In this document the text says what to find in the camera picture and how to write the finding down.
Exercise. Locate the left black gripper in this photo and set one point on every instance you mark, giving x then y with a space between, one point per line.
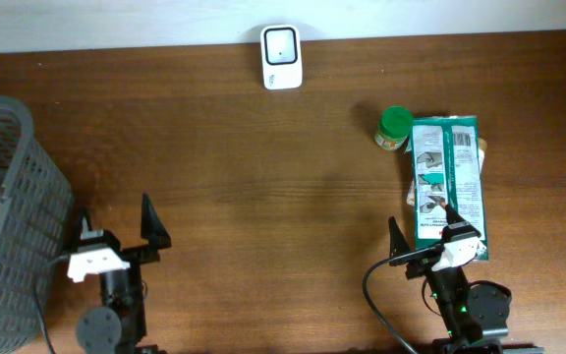
133 251

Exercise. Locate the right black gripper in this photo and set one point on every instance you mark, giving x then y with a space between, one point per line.
398 245

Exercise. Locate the green white wipes pack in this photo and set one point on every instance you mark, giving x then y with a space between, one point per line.
446 170

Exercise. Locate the white tube package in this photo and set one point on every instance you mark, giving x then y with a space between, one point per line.
411 198

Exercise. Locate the green lid jar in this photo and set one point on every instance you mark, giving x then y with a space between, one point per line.
394 127

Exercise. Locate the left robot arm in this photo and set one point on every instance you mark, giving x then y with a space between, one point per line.
118 324

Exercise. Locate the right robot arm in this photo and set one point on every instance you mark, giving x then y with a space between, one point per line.
475 313

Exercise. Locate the white barcode scanner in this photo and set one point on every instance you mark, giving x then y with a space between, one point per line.
281 57

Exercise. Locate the grey plastic mesh basket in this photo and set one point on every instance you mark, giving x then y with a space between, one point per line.
36 200

